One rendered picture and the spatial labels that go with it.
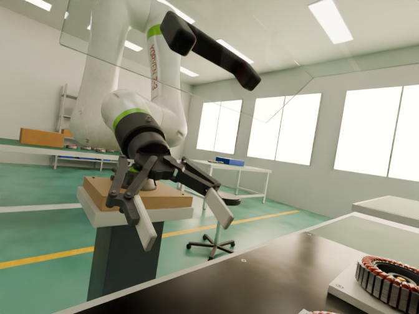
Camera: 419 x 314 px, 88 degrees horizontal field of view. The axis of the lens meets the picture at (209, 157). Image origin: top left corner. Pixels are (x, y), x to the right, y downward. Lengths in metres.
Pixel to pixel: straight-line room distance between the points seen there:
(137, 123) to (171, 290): 0.29
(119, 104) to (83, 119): 0.24
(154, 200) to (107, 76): 0.41
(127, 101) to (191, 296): 0.39
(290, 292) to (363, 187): 4.67
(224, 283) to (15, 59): 6.61
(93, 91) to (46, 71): 6.02
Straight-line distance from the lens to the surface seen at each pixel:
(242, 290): 0.36
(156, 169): 0.38
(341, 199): 5.10
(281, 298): 0.37
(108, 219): 0.67
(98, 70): 0.77
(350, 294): 0.42
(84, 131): 0.74
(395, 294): 0.42
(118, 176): 0.34
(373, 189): 4.99
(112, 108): 0.52
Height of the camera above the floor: 0.95
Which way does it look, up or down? 1 degrees down
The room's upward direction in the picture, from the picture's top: 9 degrees clockwise
